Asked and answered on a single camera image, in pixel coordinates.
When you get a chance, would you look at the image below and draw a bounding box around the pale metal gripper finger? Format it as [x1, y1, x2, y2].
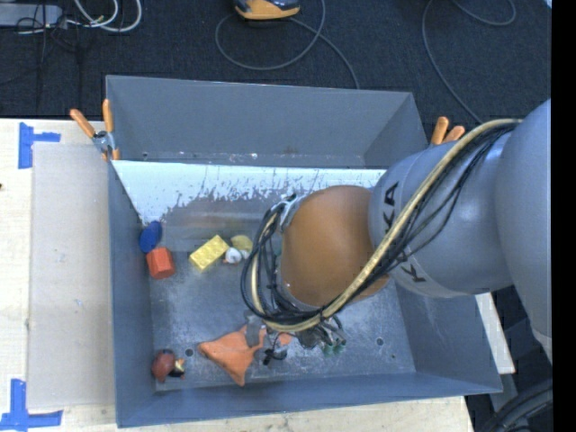
[245, 313, 268, 349]
[263, 331, 289, 365]

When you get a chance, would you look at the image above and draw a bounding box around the orange cloth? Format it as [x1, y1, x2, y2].
[197, 324, 294, 388]

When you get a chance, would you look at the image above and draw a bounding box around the grey metal bin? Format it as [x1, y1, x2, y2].
[103, 74, 505, 429]

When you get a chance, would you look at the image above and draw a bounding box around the white and yellow toy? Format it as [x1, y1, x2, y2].
[221, 234, 255, 266]

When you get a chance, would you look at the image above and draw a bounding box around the yellow toy brick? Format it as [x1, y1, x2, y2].
[188, 234, 230, 272]

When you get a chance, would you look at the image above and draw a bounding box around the red-brown toy figure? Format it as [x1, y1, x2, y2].
[150, 348, 187, 384]

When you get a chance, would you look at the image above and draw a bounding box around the red-orange block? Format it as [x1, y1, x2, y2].
[145, 247, 176, 281]

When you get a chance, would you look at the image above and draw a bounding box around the blue oval disc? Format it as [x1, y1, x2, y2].
[138, 220, 164, 255]

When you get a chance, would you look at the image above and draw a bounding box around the pale wood flat board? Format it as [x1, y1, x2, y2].
[25, 142, 119, 411]

